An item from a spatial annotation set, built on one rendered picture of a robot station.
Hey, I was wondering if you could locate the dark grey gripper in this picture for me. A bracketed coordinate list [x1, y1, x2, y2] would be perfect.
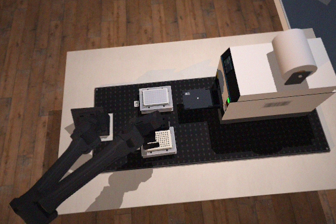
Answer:
[143, 136, 160, 150]

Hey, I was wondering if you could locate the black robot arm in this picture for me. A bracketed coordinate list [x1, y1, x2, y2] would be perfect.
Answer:
[9, 110, 170, 224]

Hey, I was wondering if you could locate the white roll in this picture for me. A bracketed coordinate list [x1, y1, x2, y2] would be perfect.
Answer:
[272, 29, 317, 81]

